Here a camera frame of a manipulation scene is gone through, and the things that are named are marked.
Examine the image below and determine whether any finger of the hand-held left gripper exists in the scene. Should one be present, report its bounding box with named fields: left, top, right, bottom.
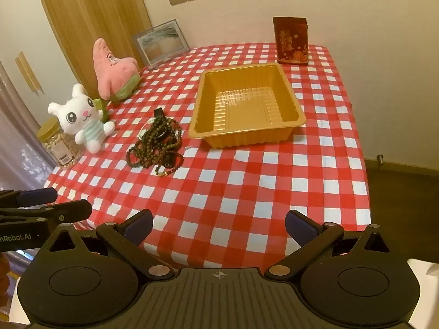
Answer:
left=0, top=187, right=58, bottom=210
left=0, top=199, right=93, bottom=231

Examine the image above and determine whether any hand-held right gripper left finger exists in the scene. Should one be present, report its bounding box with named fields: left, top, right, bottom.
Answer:
left=39, top=208, right=174, bottom=281

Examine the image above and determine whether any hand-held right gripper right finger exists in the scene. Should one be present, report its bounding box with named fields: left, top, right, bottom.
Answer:
left=265, top=209, right=392, bottom=280

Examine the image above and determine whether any pile of bead bracelets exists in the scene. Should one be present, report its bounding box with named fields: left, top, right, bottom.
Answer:
left=126, top=110, right=185, bottom=178

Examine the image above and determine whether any yellow plastic tray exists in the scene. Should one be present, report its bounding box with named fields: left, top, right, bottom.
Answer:
left=188, top=62, right=307, bottom=149

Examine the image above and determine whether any person's left hand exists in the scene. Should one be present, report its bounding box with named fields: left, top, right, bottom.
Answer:
left=0, top=253, right=10, bottom=297

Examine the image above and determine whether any clear jar of nuts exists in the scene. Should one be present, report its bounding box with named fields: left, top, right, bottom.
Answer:
left=36, top=117, right=83, bottom=169

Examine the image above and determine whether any patterned sheer curtain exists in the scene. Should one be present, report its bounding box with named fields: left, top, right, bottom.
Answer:
left=0, top=60, right=55, bottom=192

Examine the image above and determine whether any red checkered tablecloth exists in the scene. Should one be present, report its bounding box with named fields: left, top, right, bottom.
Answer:
left=44, top=43, right=373, bottom=268

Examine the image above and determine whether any white bunny plush toy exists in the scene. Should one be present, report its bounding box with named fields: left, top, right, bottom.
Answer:
left=47, top=83, right=115, bottom=154

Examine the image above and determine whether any white paper sheet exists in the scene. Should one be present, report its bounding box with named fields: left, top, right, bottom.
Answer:
left=407, top=258, right=439, bottom=329

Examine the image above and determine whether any pink starfish plush toy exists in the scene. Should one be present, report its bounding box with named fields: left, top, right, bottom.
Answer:
left=92, top=38, right=141, bottom=103

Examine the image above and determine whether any dark red printed box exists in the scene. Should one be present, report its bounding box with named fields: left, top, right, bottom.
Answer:
left=273, top=16, right=309, bottom=65

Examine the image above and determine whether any white wardrobe with wooden handles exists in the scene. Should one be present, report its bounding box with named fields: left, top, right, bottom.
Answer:
left=0, top=0, right=93, bottom=138

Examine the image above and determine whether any glass picture frame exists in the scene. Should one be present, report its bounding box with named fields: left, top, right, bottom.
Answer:
left=132, top=19, right=190, bottom=68

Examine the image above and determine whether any wooden wall panel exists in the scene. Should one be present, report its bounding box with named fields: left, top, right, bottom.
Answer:
left=32, top=0, right=152, bottom=100

